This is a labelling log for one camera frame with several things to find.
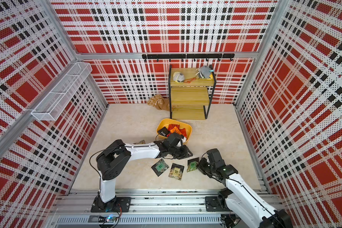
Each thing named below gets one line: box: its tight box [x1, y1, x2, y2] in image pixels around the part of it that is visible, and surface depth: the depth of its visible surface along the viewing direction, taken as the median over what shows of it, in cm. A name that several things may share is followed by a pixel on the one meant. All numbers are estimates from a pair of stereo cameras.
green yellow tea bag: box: [186, 161, 199, 172], surface depth 86 cm
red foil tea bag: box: [179, 127, 188, 139], surface depth 103 cm
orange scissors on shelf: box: [183, 77, 197, 84], surface depth 90 cm
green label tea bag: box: [151, 158, 170, 177], surface depth 88 cm
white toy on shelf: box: [172, 71, 185, 83], surface depth 86 cm
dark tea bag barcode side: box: [157, 126, 170, 137], surface depth 102 cm
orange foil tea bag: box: [170, 126, 183, 135], surface depth 100 cm
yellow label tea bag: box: [168, 162, 185, 181], surface depth 86 cm
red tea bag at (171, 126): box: [167, 123, 181, 132], surface depth 106 cm
